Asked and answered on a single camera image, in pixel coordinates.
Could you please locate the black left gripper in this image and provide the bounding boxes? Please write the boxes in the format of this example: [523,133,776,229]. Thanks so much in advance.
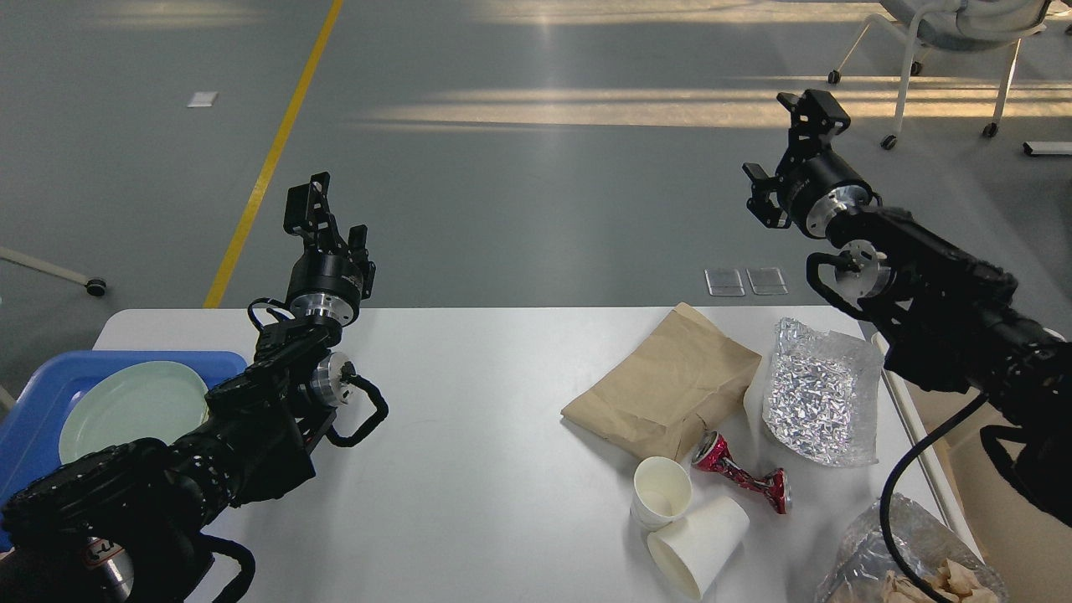
[283,173,375,326]

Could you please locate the white caster leg left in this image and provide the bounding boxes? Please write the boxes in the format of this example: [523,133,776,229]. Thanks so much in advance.
[1,247,108,297]

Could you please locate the clear plastic wrap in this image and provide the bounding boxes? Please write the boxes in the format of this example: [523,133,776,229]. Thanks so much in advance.
[748,317,884,468]

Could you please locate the white rolling chair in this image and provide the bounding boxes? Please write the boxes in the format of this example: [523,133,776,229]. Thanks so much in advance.
[827,1,1049,150]

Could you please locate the clear floor plate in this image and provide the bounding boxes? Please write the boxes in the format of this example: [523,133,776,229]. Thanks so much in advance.
[704,268,746,297]
[746,267,788,296]

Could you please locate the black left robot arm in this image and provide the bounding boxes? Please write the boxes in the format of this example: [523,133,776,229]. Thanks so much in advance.
[3,172,389,602]

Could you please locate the lying white paper cup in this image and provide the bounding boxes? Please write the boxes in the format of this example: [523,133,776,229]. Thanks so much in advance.
[647,496,750,602]

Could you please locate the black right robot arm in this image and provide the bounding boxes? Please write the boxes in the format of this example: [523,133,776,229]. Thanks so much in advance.
[743,89,1071,523]

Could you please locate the pale green plate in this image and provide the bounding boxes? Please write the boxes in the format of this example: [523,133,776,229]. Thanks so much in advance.
[58,361,208,464]

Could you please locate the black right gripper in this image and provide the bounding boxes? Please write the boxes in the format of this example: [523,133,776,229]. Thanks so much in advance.
[742,89,874,239]

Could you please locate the blue plastic tray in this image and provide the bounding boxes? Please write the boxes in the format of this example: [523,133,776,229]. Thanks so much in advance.
[3,350,245,503]

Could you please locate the white bar on floor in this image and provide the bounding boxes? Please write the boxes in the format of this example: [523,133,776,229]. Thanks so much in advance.
[1023,141,1072,157]

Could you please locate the upright white paper cup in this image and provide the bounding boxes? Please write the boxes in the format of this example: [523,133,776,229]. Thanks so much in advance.
[629,456,693,532]

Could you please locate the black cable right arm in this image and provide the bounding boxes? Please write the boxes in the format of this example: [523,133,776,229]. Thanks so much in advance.
[879,394,989,603]

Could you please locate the red crushed wrapper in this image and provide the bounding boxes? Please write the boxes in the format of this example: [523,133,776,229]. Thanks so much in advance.
[693,429,792,515]

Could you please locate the white plastic bin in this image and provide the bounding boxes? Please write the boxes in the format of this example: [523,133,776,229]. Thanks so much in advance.
[882,369,1071,602]

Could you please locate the foil bag with brown paper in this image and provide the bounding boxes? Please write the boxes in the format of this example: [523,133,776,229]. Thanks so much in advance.
[814,492,1008,602]

